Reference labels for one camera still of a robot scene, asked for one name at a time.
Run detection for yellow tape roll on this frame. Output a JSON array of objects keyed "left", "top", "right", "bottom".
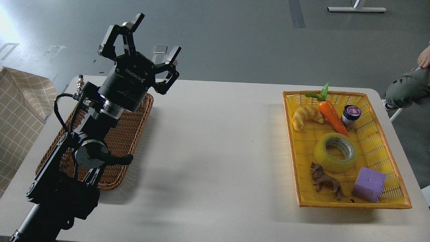
[{"left": 313, "top": 133, "right": 359, "bottom": 173}]

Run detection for purple foam cube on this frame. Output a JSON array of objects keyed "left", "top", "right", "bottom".
[{"left": 352, "top": 166, "right": 387, "bottom": 203}]

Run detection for small dark jar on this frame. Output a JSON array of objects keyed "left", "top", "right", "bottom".
[{"left": 341, "top": 105, "right": 361, "bottom": 131}]

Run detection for toy croissant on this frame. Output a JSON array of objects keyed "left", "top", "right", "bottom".
[{"left": 292, "top": 106, "right": 326, "bottom": 131}]

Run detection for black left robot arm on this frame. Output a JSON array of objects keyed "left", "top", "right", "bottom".
[{"left": 10, "top": 13, "right": 181, "bottom": 242}]

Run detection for brown toy lion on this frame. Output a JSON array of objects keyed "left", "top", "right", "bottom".
[{"left": 310, "top": 162, "right": 344, "bottom": 201}]

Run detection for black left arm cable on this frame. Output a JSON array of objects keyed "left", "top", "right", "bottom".
[{"left": 54, "top": 93, "right": 84, "bottom": 131}]

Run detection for brown wicker basket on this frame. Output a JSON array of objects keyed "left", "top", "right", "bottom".
[{"left": 35, "top": 93, "right": 154, "bottom": 191}]

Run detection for yellow plastic basket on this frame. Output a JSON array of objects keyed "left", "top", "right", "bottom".
[{"left": 283, "top": 90, "right": 412, "bottom": 209}]

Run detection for beige checkered cloth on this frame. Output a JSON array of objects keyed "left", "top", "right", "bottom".
[{"left": 0, "top": 66, "right": 57, "bottom": 195}]

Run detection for white metal stand base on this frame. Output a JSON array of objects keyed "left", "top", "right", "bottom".
[{"left": 327, "top": 0, "right": 387, "bottom": 13}]

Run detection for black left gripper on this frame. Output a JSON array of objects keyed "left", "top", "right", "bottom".
[{"left": 97, "top": 13, "right": 182, "bottom": 113}]

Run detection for toy carrot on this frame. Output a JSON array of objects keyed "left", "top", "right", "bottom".
[{"left": 305, "top": 82, "right": 349, "bottom": 137}]

